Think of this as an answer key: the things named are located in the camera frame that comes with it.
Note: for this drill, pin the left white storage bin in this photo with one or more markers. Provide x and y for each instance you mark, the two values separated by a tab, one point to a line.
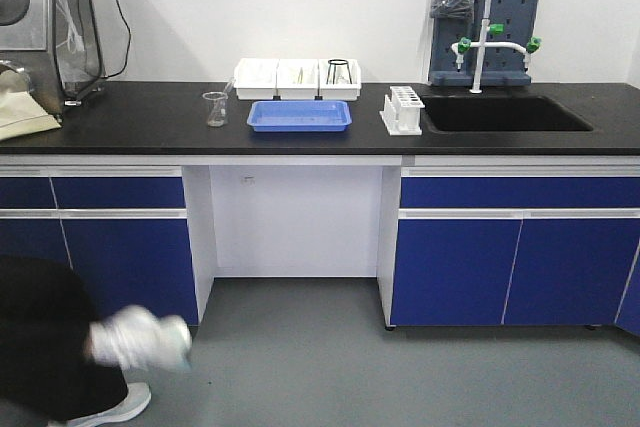
256	78

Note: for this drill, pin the blue-grey pegboard drying rack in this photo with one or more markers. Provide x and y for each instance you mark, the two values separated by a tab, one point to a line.
502	66

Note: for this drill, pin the person in black clothes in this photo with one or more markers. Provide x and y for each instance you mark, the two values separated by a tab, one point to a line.
63	361

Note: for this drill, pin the white test tube rack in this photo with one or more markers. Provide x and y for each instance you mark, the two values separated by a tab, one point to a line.
401	112

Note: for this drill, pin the blue lab bench cabinet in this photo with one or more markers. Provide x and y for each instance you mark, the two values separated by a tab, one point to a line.
448	241

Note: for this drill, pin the stainless steel cabinet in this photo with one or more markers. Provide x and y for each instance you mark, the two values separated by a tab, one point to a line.
55	44

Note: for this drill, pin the middle white storage bin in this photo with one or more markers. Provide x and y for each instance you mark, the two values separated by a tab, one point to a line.
297	79

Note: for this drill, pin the beige cloth bag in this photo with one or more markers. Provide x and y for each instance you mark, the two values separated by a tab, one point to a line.
20	114

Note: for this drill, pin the white lab faucet green knobs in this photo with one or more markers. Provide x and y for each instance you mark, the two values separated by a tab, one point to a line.
487	28

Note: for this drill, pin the right white storage bin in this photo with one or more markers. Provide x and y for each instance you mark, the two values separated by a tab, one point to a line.
344	92

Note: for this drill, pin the black lab sink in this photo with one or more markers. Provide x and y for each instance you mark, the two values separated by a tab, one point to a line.
501	114

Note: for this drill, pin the clear glass beaker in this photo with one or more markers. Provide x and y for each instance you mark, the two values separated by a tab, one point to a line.
216	103

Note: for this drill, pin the white storage bin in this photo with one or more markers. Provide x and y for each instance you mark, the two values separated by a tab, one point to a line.
297	79
256	78
344	92

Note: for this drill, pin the blue plastic tray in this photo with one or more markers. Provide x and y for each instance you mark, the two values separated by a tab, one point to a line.
299	116

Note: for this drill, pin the black wire tripod stand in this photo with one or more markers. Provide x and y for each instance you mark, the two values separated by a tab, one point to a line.
338	72

